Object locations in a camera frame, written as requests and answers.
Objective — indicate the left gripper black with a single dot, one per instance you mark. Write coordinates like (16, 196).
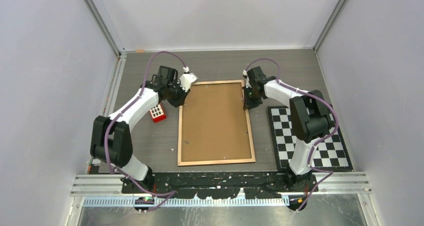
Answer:
(180, 100)

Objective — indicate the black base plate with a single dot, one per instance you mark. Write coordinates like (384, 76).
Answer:
(227, 185)

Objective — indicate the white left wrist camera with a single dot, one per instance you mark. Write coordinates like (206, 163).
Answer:
(187, 79)

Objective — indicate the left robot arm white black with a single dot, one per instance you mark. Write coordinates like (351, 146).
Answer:
(111, 140)

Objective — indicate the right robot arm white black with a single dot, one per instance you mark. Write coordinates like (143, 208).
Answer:
(313, 120)

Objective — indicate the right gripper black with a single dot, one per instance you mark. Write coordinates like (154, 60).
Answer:
(249, 104)

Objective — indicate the black picture frame with photo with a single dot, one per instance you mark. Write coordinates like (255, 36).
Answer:
(213, 126)

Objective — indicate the red screw box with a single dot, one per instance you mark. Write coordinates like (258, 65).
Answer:
(157, 113)

